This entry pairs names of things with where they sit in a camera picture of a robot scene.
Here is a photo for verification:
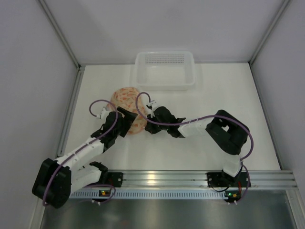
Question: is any pink mesh bra laundry bag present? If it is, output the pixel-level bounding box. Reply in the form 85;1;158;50
110;87;147;135

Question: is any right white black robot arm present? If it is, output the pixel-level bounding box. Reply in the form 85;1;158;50
145;103;254;187

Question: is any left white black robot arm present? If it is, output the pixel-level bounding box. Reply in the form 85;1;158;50
32;107;137;208

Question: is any white plastic basket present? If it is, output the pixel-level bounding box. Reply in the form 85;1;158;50
130;51;197;91

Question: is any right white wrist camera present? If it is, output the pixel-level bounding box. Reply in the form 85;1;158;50
146;100;160;111

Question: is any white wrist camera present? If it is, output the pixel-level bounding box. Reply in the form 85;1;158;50
146;100;160;111
96;107;110;120

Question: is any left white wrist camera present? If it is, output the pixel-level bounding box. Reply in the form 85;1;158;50
96;107;110;120

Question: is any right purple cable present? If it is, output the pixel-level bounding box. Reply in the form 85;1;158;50
135;92;254;203

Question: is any purple cable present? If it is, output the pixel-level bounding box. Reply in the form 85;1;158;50
42;99;119;207
135;92;254;203

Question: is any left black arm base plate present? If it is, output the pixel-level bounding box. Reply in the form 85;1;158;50
86;172;123;187

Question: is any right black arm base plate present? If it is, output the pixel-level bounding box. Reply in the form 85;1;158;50
207;171;251;191

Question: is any white slotted cable duct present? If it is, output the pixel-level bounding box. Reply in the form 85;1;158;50
70;189;228;200

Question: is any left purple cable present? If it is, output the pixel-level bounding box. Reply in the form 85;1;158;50
42;99;119;207

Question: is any aluminium mounting rail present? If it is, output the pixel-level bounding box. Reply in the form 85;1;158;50
39;169;296;189

